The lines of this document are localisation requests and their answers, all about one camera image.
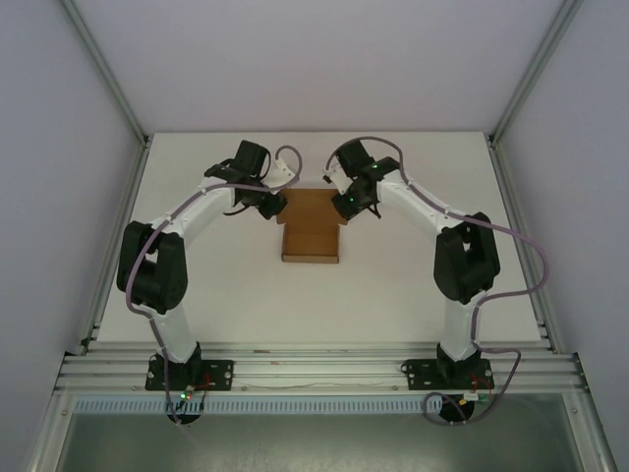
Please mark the aluminium rail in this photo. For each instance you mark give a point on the aluminium rail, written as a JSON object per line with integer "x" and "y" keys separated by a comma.
{"x": 528, "y": 246}
{"x": 115, "y": 236}

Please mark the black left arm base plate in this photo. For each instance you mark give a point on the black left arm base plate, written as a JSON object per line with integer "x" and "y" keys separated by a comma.
{"x": 218, "y": 376}

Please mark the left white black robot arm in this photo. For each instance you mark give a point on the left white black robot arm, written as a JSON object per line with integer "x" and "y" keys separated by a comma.
{"x": 157, "y": 260}

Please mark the aluminium left side rail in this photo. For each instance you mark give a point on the aluminium left side rail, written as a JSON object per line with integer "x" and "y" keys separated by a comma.
{"x": 115, "y": 236}

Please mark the brown cardboard paper box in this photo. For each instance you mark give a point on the brown cardboard paper box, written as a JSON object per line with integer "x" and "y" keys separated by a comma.
{"x": 309, "y": 236}

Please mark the grey metal panel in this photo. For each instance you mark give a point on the grey metal panel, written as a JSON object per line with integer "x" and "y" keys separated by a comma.
{"x": 314, "y": 445}

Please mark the aluminium right side rail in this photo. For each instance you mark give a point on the aluminium right side rail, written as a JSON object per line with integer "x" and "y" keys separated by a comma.
{"x": 528, "y": 246}

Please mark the aluminium right frame post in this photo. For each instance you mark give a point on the aluminium right frame post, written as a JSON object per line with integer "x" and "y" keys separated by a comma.
{"x": 535, "y": 74}

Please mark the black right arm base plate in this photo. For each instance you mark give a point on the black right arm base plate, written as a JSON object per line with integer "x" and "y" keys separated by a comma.
{"x": 420, "y": 376}

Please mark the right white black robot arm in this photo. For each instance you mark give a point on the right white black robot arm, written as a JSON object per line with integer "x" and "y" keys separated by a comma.
{"x": 464, "y": 255}

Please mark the aluminium left frame post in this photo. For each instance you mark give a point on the aluminium left frame post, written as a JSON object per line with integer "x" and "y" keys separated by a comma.
{"x": 105, "y": 74}

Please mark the aluminium frame post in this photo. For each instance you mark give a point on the aluminium frame post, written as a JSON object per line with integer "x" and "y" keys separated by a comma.
{"x": 535, "y": 74}
{"x": 105, "y": 74}

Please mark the aluminium front rail beam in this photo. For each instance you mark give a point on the aluminium front rail beam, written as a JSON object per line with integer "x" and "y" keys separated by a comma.
{"x": 314, "y": 373}

